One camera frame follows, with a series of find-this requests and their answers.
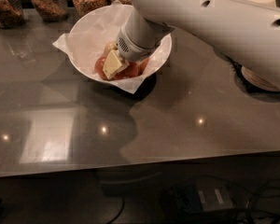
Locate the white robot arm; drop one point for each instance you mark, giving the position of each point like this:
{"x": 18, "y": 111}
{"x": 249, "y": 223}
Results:
{"x": 247, "y": 32}

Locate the front stack of paper bowls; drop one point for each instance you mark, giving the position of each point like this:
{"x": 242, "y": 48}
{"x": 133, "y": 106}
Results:
{"x": 257, "y": 81}

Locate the far left glass jar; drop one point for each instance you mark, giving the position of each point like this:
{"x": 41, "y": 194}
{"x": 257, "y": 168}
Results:
{"x": 11, "y": 14}

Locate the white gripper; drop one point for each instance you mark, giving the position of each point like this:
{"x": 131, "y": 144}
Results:
{"x": 131, "y": 48}

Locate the white paper liner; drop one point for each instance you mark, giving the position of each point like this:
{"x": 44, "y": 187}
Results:
{"x": 96, "y": 28}

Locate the black tray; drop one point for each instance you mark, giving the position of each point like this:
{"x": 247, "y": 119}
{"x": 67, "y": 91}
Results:
{"x": 244, "y": 84}

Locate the white bowl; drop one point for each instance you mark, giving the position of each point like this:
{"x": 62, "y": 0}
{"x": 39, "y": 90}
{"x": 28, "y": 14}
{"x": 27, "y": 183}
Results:
{"x": 84, "y": 47}

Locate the black box under table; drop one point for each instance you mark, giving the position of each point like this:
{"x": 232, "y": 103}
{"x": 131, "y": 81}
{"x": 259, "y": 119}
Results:
{"x": 201, "y": 197}

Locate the yellow-green back apple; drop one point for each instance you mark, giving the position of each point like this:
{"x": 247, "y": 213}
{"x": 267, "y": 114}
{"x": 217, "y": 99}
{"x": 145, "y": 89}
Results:
{"x": 110, "y": 46}

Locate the red apple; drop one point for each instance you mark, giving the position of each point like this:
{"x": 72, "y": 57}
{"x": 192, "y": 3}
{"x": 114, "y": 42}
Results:
{"x": 142, "y": 66}
{"x": 129, "y": 72}
{"x": 99, "y": 68}

